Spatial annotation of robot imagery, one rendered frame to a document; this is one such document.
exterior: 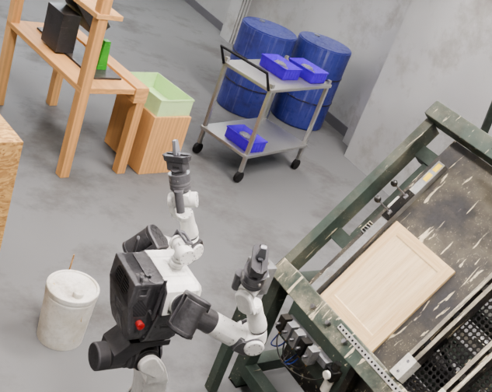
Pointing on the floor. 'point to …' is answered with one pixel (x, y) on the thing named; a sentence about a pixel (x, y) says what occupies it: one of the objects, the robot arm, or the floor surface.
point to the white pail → (66, 309)
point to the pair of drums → (334, 65)
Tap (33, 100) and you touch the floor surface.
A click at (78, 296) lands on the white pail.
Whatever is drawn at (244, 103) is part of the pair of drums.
